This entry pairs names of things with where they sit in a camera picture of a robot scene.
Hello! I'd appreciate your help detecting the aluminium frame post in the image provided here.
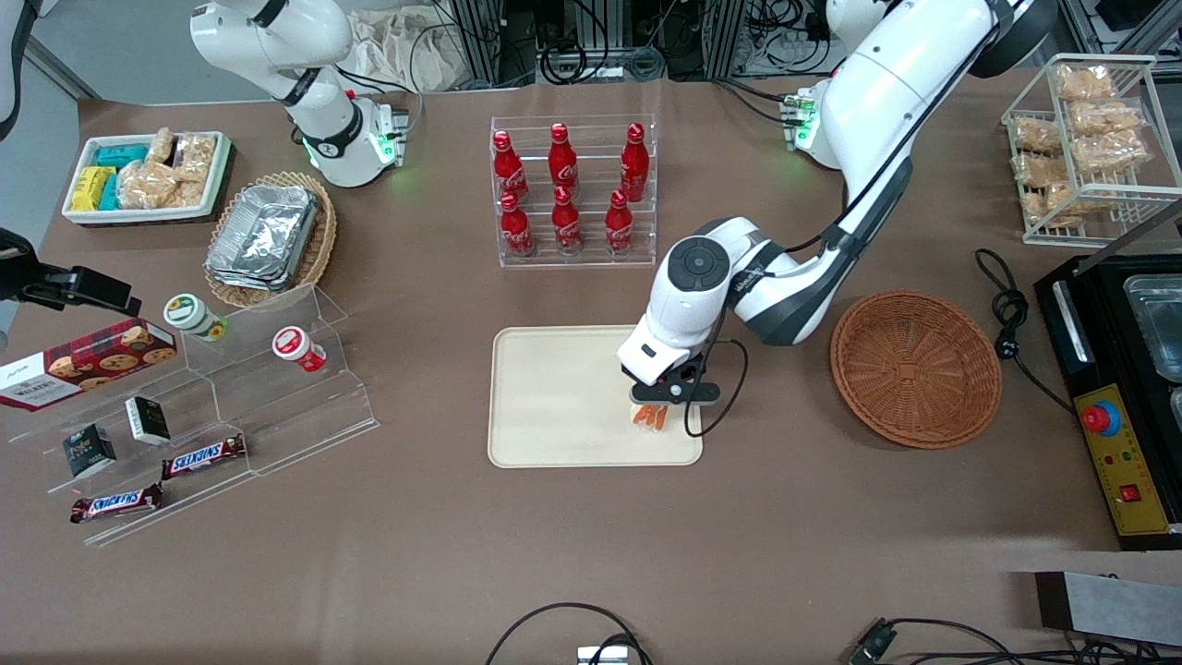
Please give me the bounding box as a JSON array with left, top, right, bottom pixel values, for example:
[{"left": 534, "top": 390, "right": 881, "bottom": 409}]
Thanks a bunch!
[
  {"left": 448, "top": 0, "right": 504, "bottom": 89},
  {"left": 706, "top": 0, "right": 749, "bottom": 79}
]

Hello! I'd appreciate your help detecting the black sealing machine yellow panel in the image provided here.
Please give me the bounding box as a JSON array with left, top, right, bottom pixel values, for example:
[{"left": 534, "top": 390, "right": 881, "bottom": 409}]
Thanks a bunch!
[{"left": 1032, "top": 199, "right": 1182, "bottom": 552}]

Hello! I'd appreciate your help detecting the grey metal box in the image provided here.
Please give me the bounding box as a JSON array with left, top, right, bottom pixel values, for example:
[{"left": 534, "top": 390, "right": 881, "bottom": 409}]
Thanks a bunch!
[{"left": 1034, "top": 571, "right": 1182, "bottom": 647}]

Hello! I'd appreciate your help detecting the red cookie box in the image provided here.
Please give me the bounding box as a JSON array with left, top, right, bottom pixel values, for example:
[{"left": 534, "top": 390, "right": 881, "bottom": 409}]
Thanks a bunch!
[{"left": 0, "top": 319, "right": 178, "bottom": 412}]

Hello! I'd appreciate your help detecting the black looped cable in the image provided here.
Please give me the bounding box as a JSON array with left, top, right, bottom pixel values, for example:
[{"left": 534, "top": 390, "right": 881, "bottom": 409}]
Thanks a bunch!
[{"left": 485, "top": 602, "right": 652, "bottom": 665}]

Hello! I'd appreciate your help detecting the black cable with connector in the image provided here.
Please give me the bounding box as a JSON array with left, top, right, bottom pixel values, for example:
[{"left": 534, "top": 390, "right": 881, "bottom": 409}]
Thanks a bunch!
[{"left": 848, "top": 617, "right": 1182, "bottom": 665}]

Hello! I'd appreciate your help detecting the cream rectangular tray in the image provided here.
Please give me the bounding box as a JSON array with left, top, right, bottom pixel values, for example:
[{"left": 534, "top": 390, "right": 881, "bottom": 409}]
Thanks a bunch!
[{"left": 488, "top": 323, "right": 705, "bottom": 469}]

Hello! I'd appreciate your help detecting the small black box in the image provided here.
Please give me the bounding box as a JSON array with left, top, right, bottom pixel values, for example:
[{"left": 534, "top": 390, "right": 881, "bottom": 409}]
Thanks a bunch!
[
  {"left": 62, "top": 423, "right": 118, "bottom": 479},
  {"left": 125, "top": 395, "right": 172, "bottom": 447}
]

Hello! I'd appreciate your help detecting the white wire rack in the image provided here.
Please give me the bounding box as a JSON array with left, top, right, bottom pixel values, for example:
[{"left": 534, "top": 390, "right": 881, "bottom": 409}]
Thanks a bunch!
[{"left": 1002, "top": 54, "right": 1182, "bottom": 248}]

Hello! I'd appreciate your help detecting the brown Snickers bar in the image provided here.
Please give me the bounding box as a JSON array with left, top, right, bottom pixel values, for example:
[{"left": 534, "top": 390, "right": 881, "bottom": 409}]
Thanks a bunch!
[
  {"left": 70, "top": 483, "right": 164, "bottom": 525},
  {"left": 162, "top": 433, "right": 247, "bottom": 480}
]

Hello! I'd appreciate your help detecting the aluminium foil container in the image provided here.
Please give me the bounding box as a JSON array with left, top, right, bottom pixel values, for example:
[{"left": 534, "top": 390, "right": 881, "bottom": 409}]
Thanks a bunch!
[{"left": 205, "top": 185, "right": 320, "bottom": 292}]

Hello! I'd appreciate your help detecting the metal pan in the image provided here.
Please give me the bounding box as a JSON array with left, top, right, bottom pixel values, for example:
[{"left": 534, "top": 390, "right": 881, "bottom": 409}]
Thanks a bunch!
[{"left": 1124, "top": 274, "right": 1182, "bottom": 382}]

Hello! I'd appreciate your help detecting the clear acrylic step display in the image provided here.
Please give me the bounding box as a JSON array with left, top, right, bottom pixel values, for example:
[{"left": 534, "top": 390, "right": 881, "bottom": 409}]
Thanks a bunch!
[{"left": 7, "top": 284, "right": 380, "bottom": 548}]

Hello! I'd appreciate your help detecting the red cola bottle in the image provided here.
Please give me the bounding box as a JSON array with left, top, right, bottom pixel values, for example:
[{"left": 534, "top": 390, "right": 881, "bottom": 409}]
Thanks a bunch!
[
  {"left": 549, "top": 123, "right": 580, "bottom": 195},
  {"left": 500, "top": 192, "right": 536, "bottom": 259},
  {"left": 551, "top": 186, "right": 584, "bottom": 255},
  {"left": 492, "top": 130, "right": 529, "bottom": 204},
  {"left": 621, "top": 123, "right": 650, "bottom": 202},
  {"left": 605, "top": 189, "right": 635, "bottom": 257}
]

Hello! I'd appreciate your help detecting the clear acrylic bottle rack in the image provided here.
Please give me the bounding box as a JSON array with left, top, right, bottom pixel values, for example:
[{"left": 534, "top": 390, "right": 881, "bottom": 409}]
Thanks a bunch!
[{"left": 489, "top": 115, "right": 658, "bottom": 270}]

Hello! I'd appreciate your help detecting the white snack tray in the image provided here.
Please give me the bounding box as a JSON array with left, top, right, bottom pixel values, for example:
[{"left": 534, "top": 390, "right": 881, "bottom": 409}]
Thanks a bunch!
[{"left": 62, "top": 131, "right": 234, "bottom": 227}]

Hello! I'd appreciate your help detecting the black cable bundle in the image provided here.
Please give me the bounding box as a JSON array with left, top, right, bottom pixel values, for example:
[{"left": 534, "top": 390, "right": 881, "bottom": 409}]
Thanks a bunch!
[{"left": 540, "top": 37, "right": 668, "bottom": 86}]

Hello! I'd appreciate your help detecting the oval tan wicker basket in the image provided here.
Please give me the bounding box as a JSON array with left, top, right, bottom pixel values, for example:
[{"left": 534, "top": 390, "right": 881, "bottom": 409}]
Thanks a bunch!
[{"left": 203, "top": 171, "right": 338, "bottom": 308}]

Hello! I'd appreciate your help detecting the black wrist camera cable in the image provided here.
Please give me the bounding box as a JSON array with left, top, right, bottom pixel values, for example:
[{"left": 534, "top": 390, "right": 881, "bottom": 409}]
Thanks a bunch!
[{"left": 683, "top": 222, "right": 855, "bottom": 441}]

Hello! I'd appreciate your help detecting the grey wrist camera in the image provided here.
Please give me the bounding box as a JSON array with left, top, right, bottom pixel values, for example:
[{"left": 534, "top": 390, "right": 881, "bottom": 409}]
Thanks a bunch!
[{"left": 667, "top": 379, "right": 723, "bottom": 409}]

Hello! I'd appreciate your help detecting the yellow snack packet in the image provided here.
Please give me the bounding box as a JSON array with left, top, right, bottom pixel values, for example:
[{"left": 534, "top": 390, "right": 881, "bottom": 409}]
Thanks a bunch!
[{"left": 72, "top": 166, "right": 116, "bottom": 212}]

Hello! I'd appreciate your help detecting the red yogurt cup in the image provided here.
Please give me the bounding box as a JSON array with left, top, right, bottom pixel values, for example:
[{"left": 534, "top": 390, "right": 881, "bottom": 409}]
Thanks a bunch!
[{"left": 271, "top": 326, "right": 327, "bottom": 373}]

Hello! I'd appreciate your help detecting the green lid yogurt cup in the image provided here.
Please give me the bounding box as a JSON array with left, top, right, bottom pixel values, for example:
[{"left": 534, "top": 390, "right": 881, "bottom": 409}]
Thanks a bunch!
[{"left": 163, "top": 294, "right": 229, "bottom": 343}]

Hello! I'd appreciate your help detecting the round brown wicker basket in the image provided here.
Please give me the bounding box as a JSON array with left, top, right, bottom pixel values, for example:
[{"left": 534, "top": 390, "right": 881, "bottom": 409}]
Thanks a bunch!
[{"left": 829, "top": 289, "right": 1004, "bottom": 451}]

